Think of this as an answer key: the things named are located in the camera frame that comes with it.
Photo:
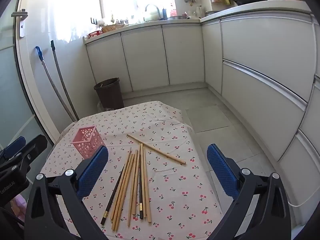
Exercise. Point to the black wall hooks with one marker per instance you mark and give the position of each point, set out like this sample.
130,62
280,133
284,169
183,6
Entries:
93,21

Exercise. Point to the white countertop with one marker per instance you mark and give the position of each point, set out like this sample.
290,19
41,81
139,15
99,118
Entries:
150,23

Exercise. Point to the blue bottle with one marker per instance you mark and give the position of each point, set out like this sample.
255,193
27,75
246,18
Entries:
164,13

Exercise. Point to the frosted glass sliding door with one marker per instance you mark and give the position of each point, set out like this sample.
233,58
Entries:
12,80

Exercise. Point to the brown trash bin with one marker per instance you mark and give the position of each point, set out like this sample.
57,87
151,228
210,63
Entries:
108,95

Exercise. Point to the steel basin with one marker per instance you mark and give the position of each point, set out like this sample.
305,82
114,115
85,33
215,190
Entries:
176,18

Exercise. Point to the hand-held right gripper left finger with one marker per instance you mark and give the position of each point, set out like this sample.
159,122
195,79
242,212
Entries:
92,172

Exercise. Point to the bundle of wooden chopsticks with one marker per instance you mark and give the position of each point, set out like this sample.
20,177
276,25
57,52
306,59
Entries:
124,190

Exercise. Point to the woven basket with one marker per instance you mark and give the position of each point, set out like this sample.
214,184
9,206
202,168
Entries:
112,28

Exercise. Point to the white cabinet with drawers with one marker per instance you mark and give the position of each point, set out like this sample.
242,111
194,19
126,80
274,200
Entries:
262,55

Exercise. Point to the white cabinet under window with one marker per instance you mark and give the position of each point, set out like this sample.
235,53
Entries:
145,57

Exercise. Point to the pink perforated plastic basket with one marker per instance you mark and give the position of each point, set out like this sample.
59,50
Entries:
83,140

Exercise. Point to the red plastic basket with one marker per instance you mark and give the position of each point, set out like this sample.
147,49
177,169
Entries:
96,33

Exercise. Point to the light wooden chopstick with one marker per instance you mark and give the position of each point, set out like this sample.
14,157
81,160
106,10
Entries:
156,149

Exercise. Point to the pink cloth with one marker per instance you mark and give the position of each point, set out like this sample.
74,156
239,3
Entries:
18,206

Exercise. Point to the dark chopstick with gold band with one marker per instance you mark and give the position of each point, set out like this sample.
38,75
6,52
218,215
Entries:
140,192
112,195

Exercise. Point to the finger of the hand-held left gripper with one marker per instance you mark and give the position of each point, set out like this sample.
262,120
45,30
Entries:
15,145
27,152

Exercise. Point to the white lace curtain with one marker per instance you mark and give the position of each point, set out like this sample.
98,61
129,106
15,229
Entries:
75,32

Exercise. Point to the cherry print tablecloth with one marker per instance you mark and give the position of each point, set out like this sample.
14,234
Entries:
170,180

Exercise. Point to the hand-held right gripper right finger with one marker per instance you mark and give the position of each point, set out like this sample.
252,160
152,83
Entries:
222,172

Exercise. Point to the chrome faucet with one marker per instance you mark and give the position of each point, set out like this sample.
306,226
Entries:
159,13

